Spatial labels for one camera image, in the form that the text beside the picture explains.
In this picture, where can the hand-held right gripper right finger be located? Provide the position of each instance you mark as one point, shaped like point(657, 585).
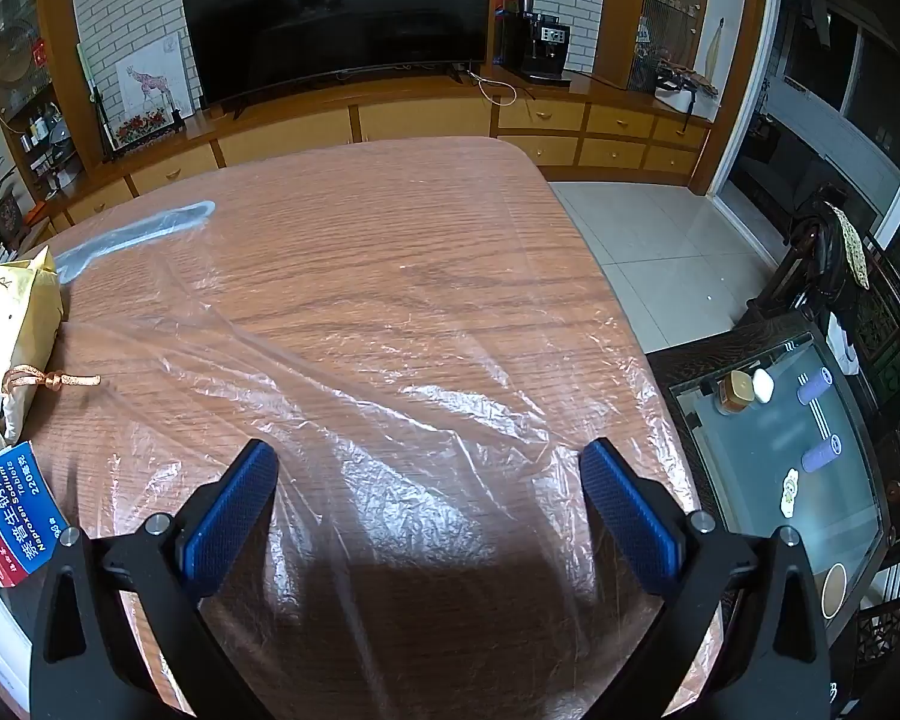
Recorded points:
point(630, 517)

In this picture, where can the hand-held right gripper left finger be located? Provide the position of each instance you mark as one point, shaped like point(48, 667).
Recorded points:
point(225, 517)

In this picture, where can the glass coffee table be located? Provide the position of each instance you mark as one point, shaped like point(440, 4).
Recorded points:
point(757, 450)

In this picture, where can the brown jar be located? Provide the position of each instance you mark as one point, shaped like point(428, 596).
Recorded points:
point(735, 392)

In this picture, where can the floral coaster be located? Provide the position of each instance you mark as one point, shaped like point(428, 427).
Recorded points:
point(792, 493)

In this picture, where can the white lid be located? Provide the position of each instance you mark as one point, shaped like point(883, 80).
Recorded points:
point(763, 386)

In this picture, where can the purple cup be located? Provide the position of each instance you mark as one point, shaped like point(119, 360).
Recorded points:
point(815, 386)
point(821, 455)

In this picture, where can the clear plastic table sheet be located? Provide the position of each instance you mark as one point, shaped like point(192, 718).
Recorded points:
point(420, 315)

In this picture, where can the dark wooden chair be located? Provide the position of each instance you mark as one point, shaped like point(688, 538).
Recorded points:
point(802, 255)

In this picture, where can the dark carved wooden bench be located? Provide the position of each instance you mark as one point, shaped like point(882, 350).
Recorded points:
point(896, 330)

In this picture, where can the patterned cloth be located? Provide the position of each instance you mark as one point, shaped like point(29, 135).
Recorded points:
point(853, 247)

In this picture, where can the potted plant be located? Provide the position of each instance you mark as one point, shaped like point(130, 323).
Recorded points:
point(7, 217)

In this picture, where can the giraffe picture board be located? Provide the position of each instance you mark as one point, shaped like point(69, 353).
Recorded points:
point(150, 90)

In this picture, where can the dark ornament on white base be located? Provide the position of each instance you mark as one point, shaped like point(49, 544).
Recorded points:
point(682, 82)

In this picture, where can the wooden television cabinet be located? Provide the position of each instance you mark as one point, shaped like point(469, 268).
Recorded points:
point(420, 120)

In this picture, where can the black coffee machine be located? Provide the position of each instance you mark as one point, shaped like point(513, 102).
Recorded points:
point(547, 45)

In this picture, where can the black container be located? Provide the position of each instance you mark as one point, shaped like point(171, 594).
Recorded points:
point(506, 37)

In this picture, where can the large glass window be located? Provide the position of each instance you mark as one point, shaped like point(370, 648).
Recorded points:
point(855, 75)

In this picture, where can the wooden display cabinet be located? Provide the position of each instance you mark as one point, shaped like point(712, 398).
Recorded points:
point(615, 7)

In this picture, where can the black flat television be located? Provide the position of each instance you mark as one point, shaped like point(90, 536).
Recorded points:
point(330, 15)

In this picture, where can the wooden shelf cabinet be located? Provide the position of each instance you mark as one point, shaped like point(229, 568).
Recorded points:
point(52, 30)

